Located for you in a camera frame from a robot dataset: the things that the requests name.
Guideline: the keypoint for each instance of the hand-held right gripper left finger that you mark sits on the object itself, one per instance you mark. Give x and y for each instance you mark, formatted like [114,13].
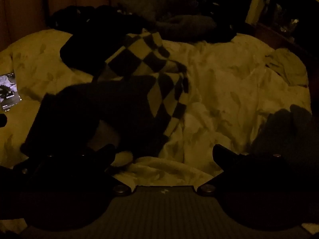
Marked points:
[106,151]

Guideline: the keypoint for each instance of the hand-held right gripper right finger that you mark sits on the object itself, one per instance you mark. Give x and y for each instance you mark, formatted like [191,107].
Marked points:
[221,152]

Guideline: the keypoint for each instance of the black and cream checkered sweater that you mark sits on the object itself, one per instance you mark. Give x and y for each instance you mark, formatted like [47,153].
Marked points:
[152,54]

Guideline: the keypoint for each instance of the cream leaf print duvet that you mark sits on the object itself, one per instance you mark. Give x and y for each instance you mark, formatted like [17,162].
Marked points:
[224,92]

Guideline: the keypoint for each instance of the dark grey cloth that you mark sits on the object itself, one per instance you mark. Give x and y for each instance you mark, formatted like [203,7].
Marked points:
[281,134]

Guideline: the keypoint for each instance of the light crumpled cloth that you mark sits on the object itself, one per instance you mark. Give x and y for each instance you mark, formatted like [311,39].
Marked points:
[289,64]

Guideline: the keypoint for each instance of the black cloth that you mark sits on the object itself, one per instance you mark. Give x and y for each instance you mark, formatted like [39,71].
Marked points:
[82,42]

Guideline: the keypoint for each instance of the dark printed card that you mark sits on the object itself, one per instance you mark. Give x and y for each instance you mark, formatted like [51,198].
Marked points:
[8,92]

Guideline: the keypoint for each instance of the dark wooden furniture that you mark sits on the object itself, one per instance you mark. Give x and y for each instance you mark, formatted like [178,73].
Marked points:
[281,25]

